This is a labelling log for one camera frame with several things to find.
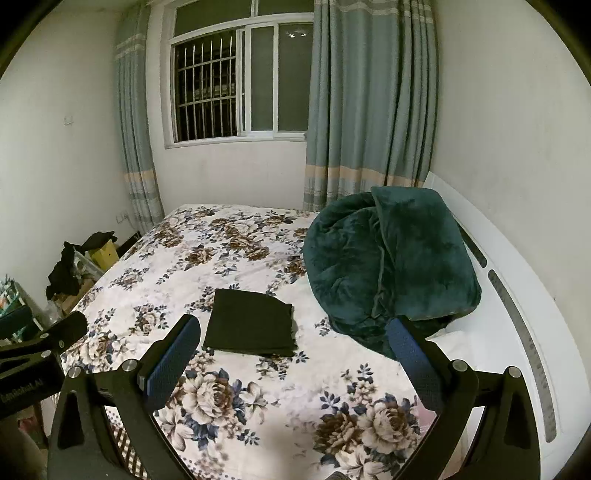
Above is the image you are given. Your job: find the clear plastic container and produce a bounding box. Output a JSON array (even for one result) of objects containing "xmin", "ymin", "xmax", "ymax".
[{"xmin": 73, "ymin": 251, "xmax": 105, "ymax": 283}]

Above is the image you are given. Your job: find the dark green plush blanket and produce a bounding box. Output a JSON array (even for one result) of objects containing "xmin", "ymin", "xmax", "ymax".
[{"xmin": 303, "ymin": 186, "xmax": 483, "ymax": 361}]

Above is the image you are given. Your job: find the window with white frame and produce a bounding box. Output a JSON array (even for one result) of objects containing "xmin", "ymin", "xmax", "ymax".
[{"xmin": 164, "ymin": 0, "xmax": 315, "ymax": 149}]

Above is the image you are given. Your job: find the wide blue-grey curtain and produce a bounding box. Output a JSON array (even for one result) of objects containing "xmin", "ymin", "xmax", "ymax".
[{"xmin": 302, "ymin": 0, "xmax": 439, "ymax": 213}]

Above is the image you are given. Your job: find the narrow blue-grey curtain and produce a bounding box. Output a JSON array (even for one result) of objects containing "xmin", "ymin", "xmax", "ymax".
[{"xmin": 113, "ymin": 4, "xmax": 165, "ymax": 234}]

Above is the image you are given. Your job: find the person's left forearm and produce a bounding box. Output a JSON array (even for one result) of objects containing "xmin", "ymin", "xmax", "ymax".
[{"xmin": 0, "ymin": 418, "xmax": 43, "ymax": 480}]

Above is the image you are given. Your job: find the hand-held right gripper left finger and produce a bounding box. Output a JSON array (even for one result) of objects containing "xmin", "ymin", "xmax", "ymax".
[{"xmin": 46, "ymin": 314, "xmax": 202, "ymax": 480}]

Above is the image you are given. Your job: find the yellow box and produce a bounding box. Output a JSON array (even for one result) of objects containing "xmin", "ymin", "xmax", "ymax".
[{"xmin": 90, "ymin": 239, "xmax": 120, "ymax": 274}]

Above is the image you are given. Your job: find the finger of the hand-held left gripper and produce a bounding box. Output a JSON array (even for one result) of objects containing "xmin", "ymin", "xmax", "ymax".
[{"xmin": 0, "ymin": 311, "xmax": 88, "ymax": 366}]

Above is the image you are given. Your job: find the cardboard box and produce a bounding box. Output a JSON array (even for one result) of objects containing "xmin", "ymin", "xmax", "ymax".
[{"xmin": 50, "ymin": 281, "xmax": 95, "ymax": 317}]

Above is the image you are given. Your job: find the dark striped garment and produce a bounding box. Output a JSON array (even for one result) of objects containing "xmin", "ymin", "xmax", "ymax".
[{"xmin": 202, "ymin": 288, "xmax": 297, "ymax": 357}]

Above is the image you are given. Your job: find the pile of black clothes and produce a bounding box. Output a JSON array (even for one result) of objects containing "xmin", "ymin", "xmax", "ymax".
[{"xmin": 45, "ymin": 231, "xmax": 119, "ymax": 300}]

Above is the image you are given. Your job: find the pink plaid sheet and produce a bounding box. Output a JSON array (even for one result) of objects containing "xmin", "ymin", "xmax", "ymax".
[{"xmin": 414, "ymin": 405, "xmax": 439, "ymax": 432}]

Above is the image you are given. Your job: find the floral bed sheet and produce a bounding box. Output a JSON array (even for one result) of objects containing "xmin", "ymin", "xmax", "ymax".
[{"xmin": 60, "ymin": 203, "xmax": 467, "ymax": 480}]

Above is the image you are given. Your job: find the brown checkered mattress cover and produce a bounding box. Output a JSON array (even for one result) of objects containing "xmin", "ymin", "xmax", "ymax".
[{"xmin": 105, "ymin": 406, "xmax": 155, "ymax": 474}]

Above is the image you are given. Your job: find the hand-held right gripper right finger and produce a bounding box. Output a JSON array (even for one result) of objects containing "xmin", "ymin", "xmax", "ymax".
[{"xmin": 385, "ymin": 316, "xmax": 542, "ymax": 480}]

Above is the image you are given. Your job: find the white pillow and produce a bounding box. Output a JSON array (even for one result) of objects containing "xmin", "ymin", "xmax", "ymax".
[{"xmin": 425, "ymin": 327, "xmax": 474, "ymax": 370}]

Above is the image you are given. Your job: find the white headboard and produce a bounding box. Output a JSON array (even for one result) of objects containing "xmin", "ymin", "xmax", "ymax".
[{"xmin": 422, "ymin": 171, "xmax": 564, "ymax": 480}]

